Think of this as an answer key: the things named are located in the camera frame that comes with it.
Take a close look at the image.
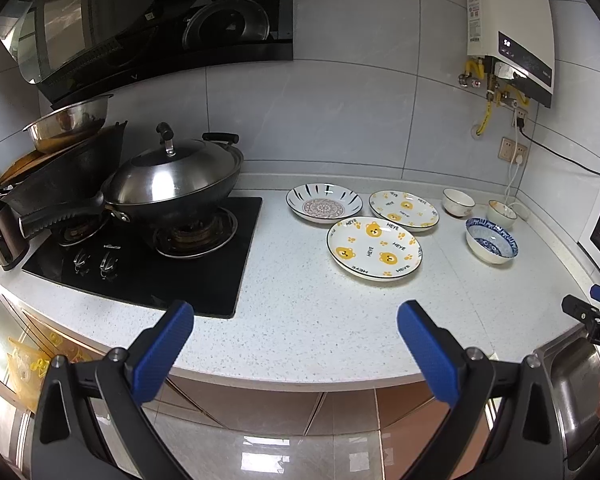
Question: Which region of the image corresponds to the yellow plastic bag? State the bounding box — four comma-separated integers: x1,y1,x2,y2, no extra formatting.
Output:
6,337,56,413

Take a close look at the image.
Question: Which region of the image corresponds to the steel mixing bowl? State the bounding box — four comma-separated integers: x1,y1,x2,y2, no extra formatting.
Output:
23,94,112,154

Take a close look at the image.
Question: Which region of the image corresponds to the black frying pan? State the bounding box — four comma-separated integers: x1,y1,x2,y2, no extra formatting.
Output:
0,122,128,216

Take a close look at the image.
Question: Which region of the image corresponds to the yellow gas hose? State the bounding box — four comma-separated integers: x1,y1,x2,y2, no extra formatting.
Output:
476,100,496,137

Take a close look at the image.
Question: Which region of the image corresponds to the black wok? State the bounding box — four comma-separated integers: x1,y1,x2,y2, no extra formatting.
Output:
18,131,246,240

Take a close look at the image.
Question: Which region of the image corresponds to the beige wall socket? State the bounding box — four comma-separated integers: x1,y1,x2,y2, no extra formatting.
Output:
498,136,528,165

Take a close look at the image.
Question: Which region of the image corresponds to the white power cable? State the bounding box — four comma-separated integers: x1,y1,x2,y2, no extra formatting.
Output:
502,109,527,212

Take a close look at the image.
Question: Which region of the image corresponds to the mandala pattern plate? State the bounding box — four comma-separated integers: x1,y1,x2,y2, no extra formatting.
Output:
286,183,363,224

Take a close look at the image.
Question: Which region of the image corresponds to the white water heater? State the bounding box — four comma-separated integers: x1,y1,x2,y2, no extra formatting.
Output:
466,0,555,108

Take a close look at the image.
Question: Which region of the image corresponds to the black gas stove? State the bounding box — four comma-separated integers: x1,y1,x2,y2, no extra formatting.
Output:
23,197,262,320

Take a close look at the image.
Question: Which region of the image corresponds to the brown knife block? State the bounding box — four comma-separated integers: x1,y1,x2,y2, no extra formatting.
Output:
0,202,30,271

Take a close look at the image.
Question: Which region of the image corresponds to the blue patterned bowl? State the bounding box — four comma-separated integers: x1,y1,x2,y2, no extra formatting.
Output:
465,217,519,266

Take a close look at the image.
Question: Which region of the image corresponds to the steel wok lid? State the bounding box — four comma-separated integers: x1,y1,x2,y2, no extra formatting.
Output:
105,122,244,206

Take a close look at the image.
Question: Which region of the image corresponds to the flower pattern bowl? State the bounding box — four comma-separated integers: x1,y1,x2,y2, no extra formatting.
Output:
486,200,518,231

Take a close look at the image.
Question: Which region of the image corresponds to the small bear pattern plate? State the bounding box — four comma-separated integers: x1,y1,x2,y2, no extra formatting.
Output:
368,190,440,233

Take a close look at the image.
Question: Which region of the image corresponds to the black power cable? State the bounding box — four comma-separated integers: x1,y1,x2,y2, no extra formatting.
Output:
514,115,600,183

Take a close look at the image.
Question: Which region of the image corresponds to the black range hood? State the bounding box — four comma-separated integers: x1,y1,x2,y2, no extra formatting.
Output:
0,0,294,107

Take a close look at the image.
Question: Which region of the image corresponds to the white brown-rimmed bowl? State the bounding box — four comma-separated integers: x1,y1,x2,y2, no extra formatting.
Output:
442,188,476,218

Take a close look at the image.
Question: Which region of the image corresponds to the stainless steel sink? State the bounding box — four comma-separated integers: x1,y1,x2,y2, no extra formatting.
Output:
535,326,600,479

